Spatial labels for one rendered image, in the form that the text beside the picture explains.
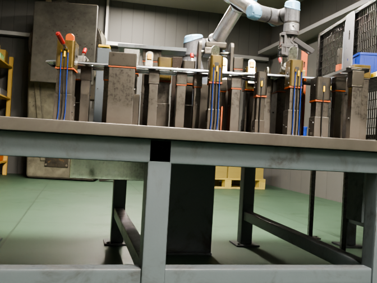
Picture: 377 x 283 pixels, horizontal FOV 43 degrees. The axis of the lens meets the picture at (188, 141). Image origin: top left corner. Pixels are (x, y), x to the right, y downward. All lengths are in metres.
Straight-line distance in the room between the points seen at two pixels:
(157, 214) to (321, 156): 0.62
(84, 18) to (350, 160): 6.02
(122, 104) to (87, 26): 5.34
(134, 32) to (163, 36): 0.52
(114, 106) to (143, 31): 6.76
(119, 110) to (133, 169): 0.36
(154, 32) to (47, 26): 2.17
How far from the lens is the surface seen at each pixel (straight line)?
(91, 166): 1.82
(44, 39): 7.48
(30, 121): 1.52
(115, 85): 2.11
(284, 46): 2.39
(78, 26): 7.41
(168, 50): 2.61
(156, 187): 1.58
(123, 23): 8.81
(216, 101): 2.11
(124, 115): 2.09
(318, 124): 2.19
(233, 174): 7.61
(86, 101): 2.30
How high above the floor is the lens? 0.64
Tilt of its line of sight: level
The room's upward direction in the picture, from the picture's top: 3 degrees clockwise
